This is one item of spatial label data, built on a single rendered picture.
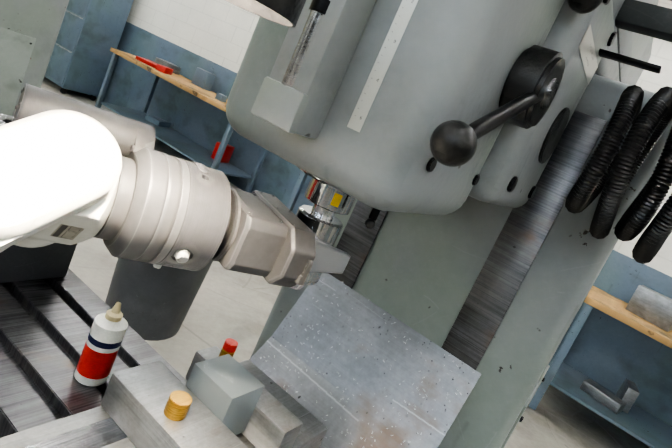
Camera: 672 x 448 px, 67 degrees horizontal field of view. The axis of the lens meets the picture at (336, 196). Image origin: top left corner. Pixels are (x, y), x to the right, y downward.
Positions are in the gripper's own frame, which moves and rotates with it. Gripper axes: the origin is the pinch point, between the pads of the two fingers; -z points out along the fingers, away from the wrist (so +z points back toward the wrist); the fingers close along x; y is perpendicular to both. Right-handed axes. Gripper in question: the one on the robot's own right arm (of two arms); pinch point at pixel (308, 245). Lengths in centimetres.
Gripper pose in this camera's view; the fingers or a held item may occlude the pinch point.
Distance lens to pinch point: 50.4
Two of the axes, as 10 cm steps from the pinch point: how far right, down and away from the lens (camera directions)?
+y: -4.2, 9.0, 1.6
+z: -7.7, -2.5, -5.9
